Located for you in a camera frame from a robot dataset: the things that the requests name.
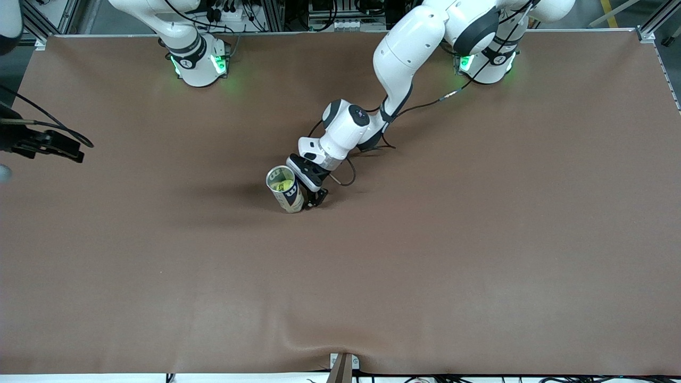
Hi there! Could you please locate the brown table mat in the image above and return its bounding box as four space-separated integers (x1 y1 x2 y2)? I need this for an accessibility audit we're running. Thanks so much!
0 32 681 376

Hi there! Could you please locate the aluminium frame profile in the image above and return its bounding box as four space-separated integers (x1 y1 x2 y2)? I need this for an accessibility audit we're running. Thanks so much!
636 0 681 112
21 0 80 51

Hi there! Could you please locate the clear tennis ball can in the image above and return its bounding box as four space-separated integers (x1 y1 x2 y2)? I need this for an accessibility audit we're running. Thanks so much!
265 165 306 214

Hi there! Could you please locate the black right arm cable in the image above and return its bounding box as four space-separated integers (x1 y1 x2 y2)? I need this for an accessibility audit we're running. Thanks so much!
0 84 95 148

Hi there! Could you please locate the white connector block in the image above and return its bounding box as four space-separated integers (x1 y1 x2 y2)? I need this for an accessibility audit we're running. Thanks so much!
309 19 389 31

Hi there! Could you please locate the aluminium frame post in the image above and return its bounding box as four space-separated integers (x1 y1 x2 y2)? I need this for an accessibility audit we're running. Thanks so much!
255 0 309 32

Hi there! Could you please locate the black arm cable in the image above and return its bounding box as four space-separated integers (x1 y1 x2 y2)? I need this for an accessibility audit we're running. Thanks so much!
306 0 544 188
0 84 95 148

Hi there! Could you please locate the white power strip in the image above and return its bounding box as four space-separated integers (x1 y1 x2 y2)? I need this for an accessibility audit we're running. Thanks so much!
210 5 245 24

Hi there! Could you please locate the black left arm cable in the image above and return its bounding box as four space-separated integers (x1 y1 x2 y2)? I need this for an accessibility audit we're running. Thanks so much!
306 0 544 188

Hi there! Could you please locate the metal edge bracket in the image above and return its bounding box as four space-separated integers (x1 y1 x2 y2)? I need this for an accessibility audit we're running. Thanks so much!
327 352 360 383

